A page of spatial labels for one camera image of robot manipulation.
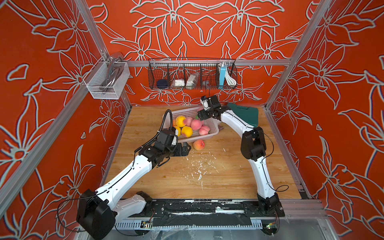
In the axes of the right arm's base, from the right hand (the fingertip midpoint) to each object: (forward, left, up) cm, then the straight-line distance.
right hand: (201, 111), depth 101 cm
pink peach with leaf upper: (-13, -2, -6) cm, 14 cm away
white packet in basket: (+8, +6, +19) cm, 22 cm away
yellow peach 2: (-13, +9, -6) cm, 17 cm away
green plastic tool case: (+7, -38, -10) cm, 40 cm away
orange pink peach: (-22, +2, -7) cm, 24 cm away
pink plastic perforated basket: (+3, +7, -5) cm, 9 cm away
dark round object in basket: (+11, +26, +15) cm, 32 cm away
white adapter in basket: (+3, +13, +21) cm, 25 cm away
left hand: (-30, +10, +3) cm, 32 cm away
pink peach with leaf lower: (-10, +3, -2) cm, 11 cm away
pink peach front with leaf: (-5, +8, -4) cm, 11 cm away
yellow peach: (-12, +15, -6) cm, 20 cm away
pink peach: (-8, -1, -4) cm, 9 cm away
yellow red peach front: (-8, +13, -1) cm, 16 cm away
